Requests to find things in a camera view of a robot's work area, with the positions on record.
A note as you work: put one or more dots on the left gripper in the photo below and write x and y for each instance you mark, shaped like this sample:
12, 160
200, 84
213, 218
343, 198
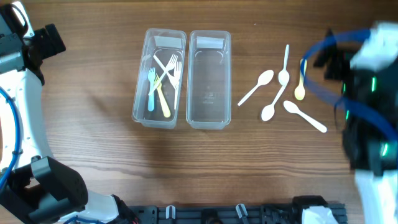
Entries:
50, 40

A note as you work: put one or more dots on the white fork thick handle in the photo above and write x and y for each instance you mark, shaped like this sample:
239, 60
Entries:
151, 78

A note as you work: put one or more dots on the yellow plastic fork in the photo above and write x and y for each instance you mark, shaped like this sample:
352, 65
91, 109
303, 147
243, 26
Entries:
163, 103

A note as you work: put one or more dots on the slim white fork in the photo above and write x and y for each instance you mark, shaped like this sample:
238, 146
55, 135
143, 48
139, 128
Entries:
169, 66

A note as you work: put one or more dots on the thin bent white fork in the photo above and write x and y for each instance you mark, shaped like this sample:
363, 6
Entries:
171, 78

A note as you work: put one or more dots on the white spoon diagonal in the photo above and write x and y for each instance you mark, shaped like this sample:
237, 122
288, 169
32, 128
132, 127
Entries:
264, 78

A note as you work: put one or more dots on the white spoon thin handle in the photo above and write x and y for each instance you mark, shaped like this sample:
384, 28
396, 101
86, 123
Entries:
283, 76

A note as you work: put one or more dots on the yellow plastic spoon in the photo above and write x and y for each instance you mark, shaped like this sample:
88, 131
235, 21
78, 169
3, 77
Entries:
299, 92

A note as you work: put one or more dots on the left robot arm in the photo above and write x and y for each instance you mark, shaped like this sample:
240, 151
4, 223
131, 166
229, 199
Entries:
35, 187

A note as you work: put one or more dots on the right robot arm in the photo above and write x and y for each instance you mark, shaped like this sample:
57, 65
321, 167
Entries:
365, 61

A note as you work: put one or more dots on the left clear plastic container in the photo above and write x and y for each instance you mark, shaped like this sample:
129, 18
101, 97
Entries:
162, 43

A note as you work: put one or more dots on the clear plastic container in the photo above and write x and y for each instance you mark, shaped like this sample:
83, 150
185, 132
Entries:
162, 43
209, 79

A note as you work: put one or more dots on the right clear plastic container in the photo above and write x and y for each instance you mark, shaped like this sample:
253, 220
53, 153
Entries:
209, 79

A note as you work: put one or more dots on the cream spoon near gripper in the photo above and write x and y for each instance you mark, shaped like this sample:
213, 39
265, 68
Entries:
293, 108

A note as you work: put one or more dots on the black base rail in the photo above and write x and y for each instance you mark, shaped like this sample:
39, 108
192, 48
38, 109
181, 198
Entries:
268, 213

